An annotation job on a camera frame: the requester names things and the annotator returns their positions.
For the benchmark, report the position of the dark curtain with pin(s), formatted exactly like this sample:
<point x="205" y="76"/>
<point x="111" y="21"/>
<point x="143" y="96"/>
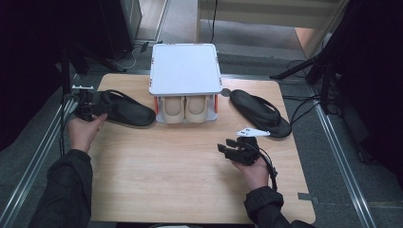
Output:
<point x="374" y="79"/>
<point x="31" y="63"/>

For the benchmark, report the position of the metal floor rail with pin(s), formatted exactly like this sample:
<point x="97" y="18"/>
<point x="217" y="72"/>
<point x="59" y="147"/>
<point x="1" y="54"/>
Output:
<point x="343" y="158"/>
<point x="52" y="126"/>

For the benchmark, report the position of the grey tape strip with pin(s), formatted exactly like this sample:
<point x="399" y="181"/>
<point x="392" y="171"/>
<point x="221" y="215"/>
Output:
<point x="308" y="197"/>

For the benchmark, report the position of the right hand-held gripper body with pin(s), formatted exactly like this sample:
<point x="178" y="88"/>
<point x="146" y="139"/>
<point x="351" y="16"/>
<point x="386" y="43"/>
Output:
<point x="247" y="153"/>

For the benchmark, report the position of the dark cabinet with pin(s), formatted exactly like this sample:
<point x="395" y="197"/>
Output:
<point x="117" y="28"/>

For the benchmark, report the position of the black tripod stand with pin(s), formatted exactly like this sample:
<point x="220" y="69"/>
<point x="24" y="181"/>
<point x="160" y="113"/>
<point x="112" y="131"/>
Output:
<point x="320" y="69"/>

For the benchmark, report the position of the person's right hand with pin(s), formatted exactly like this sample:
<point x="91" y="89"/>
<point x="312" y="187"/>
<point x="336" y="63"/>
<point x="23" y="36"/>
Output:
<point x="256" y="175"/>

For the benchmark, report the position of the person's left hand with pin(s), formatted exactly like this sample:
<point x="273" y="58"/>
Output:
<point x="82" y="133"/>

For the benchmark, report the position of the round grey sticker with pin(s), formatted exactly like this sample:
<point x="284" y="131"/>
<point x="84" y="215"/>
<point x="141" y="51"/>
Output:
<point x="226" y="92"/>

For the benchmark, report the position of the black flip-flop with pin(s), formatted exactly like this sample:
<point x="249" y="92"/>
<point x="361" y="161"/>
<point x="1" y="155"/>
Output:
<point x="133" y="112"/>
<point x="253" y="109"/>

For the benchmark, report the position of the cream clog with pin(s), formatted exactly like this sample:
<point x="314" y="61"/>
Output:
<point x="196" y="107"/>
<point x="173" y="109"/>

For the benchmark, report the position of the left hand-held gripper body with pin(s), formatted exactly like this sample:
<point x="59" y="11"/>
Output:
<point x="85" y="106"/>

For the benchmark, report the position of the black metal stand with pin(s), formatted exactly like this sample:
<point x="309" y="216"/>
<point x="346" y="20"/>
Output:
<point x="65" y="72"/>

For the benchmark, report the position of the white storage box with lid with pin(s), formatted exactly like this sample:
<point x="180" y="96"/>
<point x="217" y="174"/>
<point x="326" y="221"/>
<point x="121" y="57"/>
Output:
<point x="185" y="69"/>

